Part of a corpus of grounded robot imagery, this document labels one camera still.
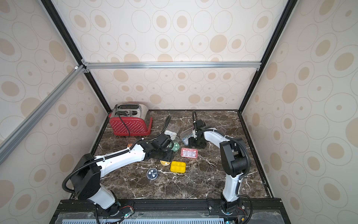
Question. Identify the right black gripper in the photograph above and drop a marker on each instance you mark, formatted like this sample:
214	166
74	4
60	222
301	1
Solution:
196	140

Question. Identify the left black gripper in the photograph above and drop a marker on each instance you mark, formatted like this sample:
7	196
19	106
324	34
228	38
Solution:
170	156

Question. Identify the red rectangular pillbox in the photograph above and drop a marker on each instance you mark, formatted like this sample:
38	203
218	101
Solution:
189	153

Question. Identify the green round pillbox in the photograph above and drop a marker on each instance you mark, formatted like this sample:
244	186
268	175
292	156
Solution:
175	147

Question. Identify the light blue rectangular pillbox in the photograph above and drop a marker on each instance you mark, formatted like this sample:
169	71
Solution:
186	135

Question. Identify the yellow round pillbox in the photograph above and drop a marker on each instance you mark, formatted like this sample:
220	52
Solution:
165	163

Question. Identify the yellow lidded rectangular pillbox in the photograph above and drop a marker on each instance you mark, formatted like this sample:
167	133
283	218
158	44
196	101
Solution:
178	167

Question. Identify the dark blue round pillbox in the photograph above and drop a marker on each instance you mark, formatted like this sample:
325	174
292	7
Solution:
152	174

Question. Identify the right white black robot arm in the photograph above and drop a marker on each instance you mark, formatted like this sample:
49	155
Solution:
234	156

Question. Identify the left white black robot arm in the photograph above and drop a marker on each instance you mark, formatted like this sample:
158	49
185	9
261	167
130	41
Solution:
84	180

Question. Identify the white pillbox rear clear lid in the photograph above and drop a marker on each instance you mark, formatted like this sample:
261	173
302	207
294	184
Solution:
172	130

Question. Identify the red and silver toaster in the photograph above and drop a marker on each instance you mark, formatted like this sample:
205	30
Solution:
129	120

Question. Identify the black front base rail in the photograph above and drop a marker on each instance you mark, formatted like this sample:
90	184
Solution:
173	211

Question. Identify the rear aluminium frame rail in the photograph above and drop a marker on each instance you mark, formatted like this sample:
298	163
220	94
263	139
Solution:
174	65

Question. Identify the aluminium frame rail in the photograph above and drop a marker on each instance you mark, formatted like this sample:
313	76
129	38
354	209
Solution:
15	138
174	65

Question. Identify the left aluminium frame rail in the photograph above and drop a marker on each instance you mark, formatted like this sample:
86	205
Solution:
15	138

